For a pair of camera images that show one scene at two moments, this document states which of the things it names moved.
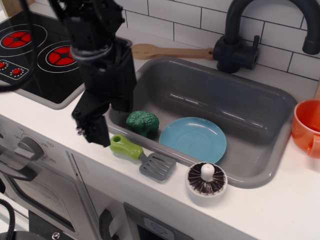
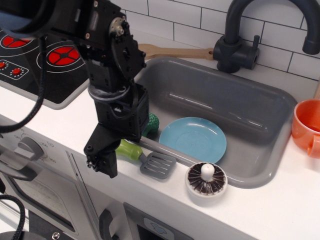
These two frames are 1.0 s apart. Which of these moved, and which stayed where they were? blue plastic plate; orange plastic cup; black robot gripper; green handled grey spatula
Moved: black robot gripper
Stayed: orange plastic cup; green handled grey spatula; blue plastic plate
